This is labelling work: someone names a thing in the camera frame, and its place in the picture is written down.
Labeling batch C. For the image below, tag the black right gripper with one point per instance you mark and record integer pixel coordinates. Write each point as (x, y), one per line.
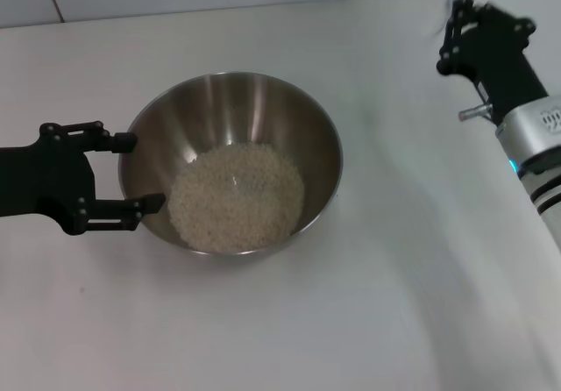
(499, 62)

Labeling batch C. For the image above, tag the white rice grains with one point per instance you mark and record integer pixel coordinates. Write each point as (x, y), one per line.
(236, 198)

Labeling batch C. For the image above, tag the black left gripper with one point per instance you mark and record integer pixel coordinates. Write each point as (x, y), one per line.
(44, 180)

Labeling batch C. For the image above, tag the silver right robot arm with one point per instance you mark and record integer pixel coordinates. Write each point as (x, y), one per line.
(537, 145)

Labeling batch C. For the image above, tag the silver clamp lever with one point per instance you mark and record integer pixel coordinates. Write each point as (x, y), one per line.
(473, 112)

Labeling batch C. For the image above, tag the stainless steel mixing bowl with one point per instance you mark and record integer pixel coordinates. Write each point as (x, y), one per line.
(245, 110)

